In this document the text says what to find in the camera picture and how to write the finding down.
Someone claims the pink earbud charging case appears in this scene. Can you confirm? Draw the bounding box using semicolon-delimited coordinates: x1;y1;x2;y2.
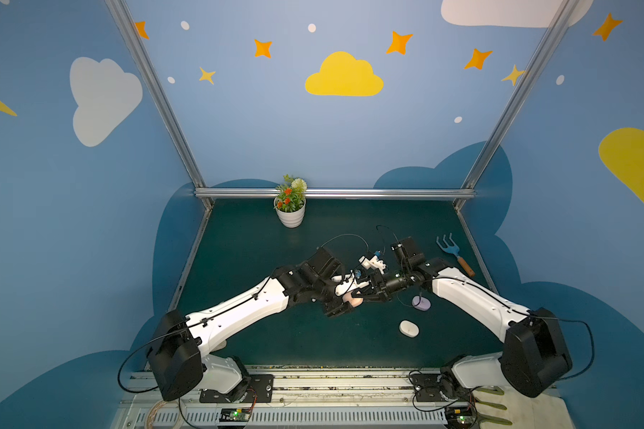
342;291;364;307

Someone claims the purple earbud charging case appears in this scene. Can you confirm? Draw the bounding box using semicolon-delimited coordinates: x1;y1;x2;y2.
411;296;431;312

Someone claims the white earbud charging case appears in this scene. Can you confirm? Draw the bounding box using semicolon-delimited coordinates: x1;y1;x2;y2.
399;320;420;338

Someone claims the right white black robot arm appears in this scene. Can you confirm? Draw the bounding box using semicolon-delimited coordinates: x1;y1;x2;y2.
351;238;572;400

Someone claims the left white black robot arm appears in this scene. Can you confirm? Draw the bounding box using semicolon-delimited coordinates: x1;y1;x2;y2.
145;248;366;401

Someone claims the potted plant white pot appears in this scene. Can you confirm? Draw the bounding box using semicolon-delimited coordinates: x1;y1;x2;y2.
274;174;308;229

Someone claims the right green circuit board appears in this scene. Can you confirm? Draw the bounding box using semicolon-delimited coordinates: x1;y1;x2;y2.
445;407;476;429

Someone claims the green circuit board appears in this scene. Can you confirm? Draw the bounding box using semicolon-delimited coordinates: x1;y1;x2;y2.
445;407;476;429
218;409;252;424

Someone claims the left green circuit board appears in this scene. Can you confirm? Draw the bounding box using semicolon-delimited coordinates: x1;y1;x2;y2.
218;409;252;424

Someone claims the green white gardening glove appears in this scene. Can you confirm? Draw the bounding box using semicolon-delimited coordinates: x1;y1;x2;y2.
473;386;575;429

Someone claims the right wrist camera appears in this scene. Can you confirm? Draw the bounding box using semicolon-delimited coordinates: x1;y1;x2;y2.
359;252;386;275

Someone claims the blue garden fork wooden handle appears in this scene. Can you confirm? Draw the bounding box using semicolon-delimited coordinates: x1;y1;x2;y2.
435;233;476;277

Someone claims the aluminium back frame bar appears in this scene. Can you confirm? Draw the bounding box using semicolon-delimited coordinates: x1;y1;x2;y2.
194;187;476;200

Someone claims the aluminium front rail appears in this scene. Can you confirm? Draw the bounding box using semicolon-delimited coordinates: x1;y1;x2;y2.
109;365;538;429

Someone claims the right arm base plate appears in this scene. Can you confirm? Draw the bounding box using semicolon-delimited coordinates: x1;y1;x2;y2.
408;371;459;402

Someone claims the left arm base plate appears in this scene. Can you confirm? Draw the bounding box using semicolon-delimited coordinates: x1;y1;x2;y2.
199;375;275;404

